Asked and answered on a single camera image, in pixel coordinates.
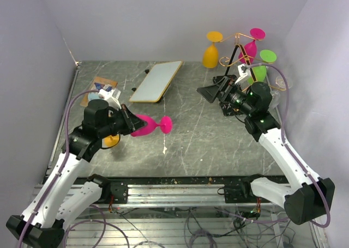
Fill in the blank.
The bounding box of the green wine glass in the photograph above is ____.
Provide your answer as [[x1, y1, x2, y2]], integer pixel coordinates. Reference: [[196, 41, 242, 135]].
[[252, 50, 277, 82]]

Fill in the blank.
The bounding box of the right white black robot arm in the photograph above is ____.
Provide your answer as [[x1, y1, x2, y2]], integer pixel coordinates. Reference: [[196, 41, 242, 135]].
[[197, 77, 335, 225]]

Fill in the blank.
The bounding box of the yellow framed whiteboard tablet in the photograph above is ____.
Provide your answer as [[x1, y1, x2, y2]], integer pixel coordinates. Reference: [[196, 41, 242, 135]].
[[129, 61, 183, 103]]

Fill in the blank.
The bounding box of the orange picture book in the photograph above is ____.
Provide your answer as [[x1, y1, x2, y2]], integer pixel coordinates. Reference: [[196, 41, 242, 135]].
[[80, 77, 118, 107]]

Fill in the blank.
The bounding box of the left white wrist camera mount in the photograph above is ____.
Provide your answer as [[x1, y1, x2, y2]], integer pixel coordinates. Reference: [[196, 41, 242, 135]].
[[98, 88, 121, 110]]

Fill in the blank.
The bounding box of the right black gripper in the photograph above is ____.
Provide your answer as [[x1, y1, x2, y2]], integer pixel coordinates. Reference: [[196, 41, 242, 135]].
[[197, 76, 254, 116]]

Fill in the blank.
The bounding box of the floor cable bundle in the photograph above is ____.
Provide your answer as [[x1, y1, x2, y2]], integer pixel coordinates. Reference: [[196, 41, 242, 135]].
[[89, 204, 298, 248]]

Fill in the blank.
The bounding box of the clear wine glass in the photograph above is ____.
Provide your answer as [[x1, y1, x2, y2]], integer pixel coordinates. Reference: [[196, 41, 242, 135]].
[[269, 75, 286, 109]]

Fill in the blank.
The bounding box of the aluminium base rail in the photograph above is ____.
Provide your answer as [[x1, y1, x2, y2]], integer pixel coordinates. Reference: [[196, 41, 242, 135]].
[[32, 176, 294, 208]]

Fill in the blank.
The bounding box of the pink wine glass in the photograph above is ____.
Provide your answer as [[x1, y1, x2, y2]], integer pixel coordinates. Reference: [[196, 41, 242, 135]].
[[239, 28, 266, 64], [130, 114, 173, 137]]

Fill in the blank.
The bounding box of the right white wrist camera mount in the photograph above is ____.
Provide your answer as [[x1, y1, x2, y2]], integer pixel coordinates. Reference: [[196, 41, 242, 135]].
[[234, 64, 251, 85]]

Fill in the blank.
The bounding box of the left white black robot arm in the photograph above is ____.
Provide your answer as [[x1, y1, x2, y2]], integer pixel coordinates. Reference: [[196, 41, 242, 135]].
[[6, 99, 147, 247]]

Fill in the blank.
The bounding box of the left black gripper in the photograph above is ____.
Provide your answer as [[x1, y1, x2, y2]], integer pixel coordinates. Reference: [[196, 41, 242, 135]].
[[98, 103, 148, 138]]

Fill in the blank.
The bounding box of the gold black wine glass rack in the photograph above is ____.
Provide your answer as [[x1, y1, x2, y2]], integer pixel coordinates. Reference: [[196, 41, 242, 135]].
[[218, 32, 291, 117]]

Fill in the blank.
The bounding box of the yellow wine glass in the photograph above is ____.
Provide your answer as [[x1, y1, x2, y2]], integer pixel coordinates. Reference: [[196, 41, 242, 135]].
[[103, 135, 120, 148], [202, 31, 223, 69]]

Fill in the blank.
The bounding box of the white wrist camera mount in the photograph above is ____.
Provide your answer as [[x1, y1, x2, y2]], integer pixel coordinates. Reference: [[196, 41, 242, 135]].
[[234, 64, 251, 85], [98, 88, 121, 110]]

